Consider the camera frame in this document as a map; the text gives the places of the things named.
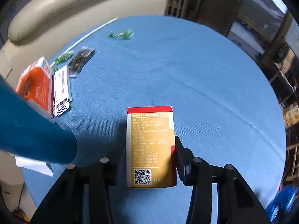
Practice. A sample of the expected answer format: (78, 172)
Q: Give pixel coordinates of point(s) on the green candy wrapper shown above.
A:
(124, 35)
(61, 59)

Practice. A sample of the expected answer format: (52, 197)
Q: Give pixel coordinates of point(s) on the white straw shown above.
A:
(88, 34)

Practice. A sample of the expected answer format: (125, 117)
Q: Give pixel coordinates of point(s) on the blue tablecloth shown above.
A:
(224, 108)

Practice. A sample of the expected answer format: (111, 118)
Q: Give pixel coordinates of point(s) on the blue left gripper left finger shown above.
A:
(117, 162)

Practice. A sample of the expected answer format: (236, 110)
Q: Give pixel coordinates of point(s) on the wooden radiator cover cabinet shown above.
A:
(185, 9)

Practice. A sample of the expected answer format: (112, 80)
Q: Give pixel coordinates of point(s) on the orange and white box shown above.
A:
(35, 87)

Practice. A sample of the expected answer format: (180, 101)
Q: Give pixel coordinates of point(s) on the red and gold medicine box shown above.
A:
(150, 147)

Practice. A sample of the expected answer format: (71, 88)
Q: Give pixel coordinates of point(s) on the white barcode label card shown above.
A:
(61, 91)

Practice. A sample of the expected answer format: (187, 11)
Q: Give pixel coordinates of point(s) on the cream leather sofa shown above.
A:
(43, 27)

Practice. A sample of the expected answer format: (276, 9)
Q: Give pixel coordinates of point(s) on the white tissue stack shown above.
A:
(35, 165)

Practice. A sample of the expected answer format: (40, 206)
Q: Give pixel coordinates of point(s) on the teal thermos bottle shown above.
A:
(26, 133)

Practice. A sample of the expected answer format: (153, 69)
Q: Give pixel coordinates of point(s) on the dark foil wrapper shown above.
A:
(80, 59)

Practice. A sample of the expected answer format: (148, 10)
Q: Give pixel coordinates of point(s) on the blue plastic bag ball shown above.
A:
(281, 205)

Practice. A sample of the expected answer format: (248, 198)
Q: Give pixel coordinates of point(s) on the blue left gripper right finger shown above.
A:
(184, 159)

